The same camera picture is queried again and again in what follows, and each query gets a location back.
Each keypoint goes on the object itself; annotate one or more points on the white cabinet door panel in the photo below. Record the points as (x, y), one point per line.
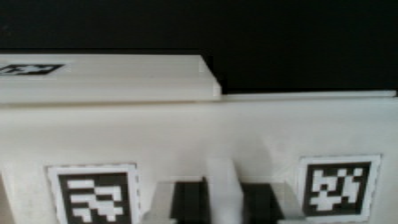
(87, 153)

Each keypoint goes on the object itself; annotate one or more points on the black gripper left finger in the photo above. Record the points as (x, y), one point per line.
(180, 204)

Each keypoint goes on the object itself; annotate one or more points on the white cabinet top box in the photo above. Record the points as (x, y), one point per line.
(103, 78)

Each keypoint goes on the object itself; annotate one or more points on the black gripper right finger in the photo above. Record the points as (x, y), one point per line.
(270, 204)

